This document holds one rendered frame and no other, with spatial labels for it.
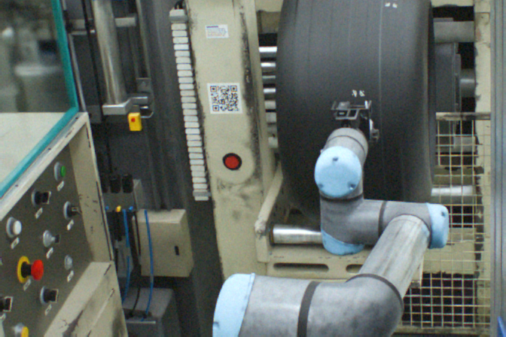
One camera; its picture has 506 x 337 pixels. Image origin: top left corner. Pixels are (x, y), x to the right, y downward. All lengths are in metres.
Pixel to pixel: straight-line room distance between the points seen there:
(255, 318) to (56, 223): 0.87
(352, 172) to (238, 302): 0.39
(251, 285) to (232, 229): 1.05
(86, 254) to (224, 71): 0.52
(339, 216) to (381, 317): 0.38
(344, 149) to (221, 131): 0.67
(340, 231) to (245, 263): 0.77
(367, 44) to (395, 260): 0.64
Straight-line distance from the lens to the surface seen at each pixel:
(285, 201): 2.50
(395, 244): 1.54
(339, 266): 2.30
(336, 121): 1.79
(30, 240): 2.02
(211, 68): 2.25
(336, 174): 1.65
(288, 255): 2.31
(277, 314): 1.34
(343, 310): 1.33
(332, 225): 1.72
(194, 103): 2.30
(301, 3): 2.10
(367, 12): 2.05
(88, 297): 2.20
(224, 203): 2.39
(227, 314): 1.37
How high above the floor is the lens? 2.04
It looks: 24 degrees down
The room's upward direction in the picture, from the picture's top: 6 degrees counter-clockwise
